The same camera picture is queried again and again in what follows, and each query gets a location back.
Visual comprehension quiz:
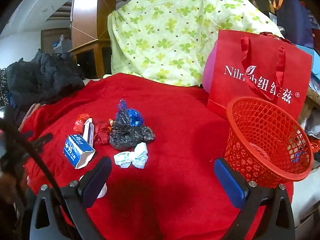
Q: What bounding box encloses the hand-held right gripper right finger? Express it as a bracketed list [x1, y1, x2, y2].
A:
[214, 158, 296, 240]

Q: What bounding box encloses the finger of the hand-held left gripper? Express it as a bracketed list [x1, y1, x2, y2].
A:
[29, 133, 53, 153]

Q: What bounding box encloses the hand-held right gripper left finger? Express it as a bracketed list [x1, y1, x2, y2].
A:
[29, 156, 112, 240]

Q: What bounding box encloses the blue and white carton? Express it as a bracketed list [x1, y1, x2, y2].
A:
[63, 134, 96, 169]

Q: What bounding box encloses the red plastic bag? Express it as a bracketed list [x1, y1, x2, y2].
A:
[73, 113, 93, 134]

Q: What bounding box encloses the dark red wrapper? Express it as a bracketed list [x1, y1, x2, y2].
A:
[94, 121, 113, 145]

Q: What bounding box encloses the white slim box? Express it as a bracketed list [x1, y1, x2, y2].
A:
[82, 118, 95, 148]

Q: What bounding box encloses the red plastic mesh basket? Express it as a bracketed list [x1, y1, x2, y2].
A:
[224, 97, 314, 188]

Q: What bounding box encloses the black plastic bag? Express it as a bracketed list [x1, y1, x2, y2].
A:
[109, 109, 155, 152]

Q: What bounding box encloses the blue plastic bag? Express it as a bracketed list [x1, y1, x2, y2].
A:
[117, 99, 144, 127]

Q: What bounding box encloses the black jacket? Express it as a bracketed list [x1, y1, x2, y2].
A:
[5, 51, 85, 105]

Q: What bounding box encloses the speckled dark cloth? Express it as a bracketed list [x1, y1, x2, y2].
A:
[0, 69, 10, 108]

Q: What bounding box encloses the red blanket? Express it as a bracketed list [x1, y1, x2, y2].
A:
[19, 73, 294, 240]

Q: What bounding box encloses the brown lattice door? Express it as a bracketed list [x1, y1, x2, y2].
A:
[41, 29, 73, 55]

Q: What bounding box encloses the pink cushion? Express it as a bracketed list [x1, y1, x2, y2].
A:
[202, 41, 218, 93]

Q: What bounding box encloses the wooden table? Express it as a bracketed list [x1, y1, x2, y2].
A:
[305, 87, 320, 120]

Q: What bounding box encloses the red paper gift bag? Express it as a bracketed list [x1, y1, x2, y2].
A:
[202, 29, 313, 120]

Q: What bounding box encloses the wooden pillar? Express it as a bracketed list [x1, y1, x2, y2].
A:
[69, 0, 118, 79]

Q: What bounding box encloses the light blue box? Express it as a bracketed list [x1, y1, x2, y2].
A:
[297, 44, 320, 64]

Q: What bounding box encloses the red foil wrapping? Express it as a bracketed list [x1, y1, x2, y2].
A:
[259, 31, 292, 43]

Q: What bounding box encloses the green floral quilt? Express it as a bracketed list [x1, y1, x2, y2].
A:
[107, 0, 284, 87]

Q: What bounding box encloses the black cable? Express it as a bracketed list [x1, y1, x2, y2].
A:
[0, 119, 73, 230]

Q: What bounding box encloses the navy bag with orange strap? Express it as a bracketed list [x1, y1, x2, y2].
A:
[274, 0, 314, 49]

